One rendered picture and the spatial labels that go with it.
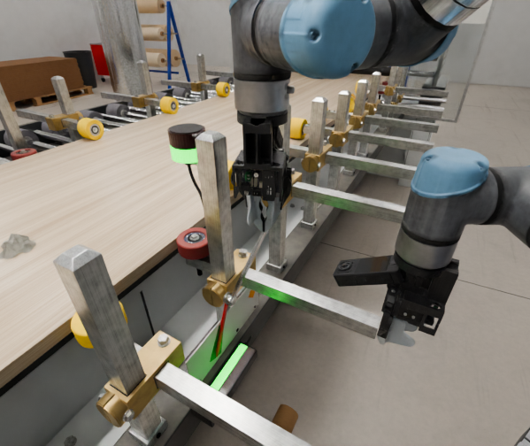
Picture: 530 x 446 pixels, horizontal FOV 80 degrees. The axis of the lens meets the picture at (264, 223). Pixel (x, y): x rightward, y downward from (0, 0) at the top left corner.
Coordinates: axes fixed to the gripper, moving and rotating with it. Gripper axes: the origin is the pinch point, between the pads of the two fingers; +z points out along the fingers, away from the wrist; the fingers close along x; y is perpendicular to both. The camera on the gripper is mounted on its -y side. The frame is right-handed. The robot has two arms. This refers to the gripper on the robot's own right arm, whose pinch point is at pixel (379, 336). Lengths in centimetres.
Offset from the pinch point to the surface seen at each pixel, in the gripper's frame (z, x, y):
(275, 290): -3.1, -1.5, -20.7
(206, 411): -1.9, -26.5, -19.0
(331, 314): -2.5, -1.5, -9.0
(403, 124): -12, 99, -13
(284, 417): 75, 12, -22
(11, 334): -8, -34, -51
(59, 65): 24, 337, -629
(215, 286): -4.5, -7.4, -31.1
